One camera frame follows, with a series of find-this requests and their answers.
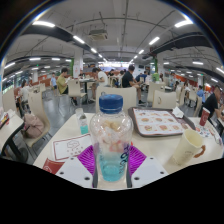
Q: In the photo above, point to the ceiling air conditioner unit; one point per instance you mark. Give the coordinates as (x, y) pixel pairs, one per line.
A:
(98, 34)

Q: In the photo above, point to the person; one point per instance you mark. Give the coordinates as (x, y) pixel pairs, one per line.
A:
(127, 80)
(200, 93)
(211, 105)
(61, 83)
(101, 78)
(53, 81)
(25, 93)

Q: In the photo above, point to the clear bottle with blue cap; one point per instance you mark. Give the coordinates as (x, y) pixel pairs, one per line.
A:
(111, 133)

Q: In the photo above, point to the small clear teal-liquid bottle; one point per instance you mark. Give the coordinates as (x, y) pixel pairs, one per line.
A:
(83, 128)

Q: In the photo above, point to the pink backpack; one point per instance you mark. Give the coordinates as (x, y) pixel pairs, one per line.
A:
(32, 126)

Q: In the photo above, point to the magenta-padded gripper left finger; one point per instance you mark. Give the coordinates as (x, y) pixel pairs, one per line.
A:
(71, 171)

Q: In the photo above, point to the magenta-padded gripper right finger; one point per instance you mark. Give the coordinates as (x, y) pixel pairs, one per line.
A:
(148, 171)

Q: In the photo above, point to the white crumpled napkin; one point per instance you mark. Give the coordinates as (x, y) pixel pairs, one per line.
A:
(177, 112)

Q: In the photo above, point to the cream neighbouring table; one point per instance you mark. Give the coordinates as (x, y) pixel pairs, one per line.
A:
(11, 128)

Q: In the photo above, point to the group of cream chairs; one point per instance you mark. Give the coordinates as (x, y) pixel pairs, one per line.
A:
(75, 88)

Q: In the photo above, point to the printed paper tray liner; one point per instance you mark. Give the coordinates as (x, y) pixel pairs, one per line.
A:
(160, 121)

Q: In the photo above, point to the cream chair with round hole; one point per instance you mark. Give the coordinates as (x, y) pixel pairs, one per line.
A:
(165, 100)
(128, 98)

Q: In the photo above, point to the cream chair holding backpack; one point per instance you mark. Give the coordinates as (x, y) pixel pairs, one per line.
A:
(36, 103)

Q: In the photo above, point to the red paper cup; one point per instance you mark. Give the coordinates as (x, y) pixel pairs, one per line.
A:
(204, 117)

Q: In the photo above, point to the white card with red border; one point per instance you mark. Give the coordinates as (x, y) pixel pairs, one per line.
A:
(71, 148)

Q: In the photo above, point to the group of ceiling lights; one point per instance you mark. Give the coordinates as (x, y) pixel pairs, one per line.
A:
(43, 24)

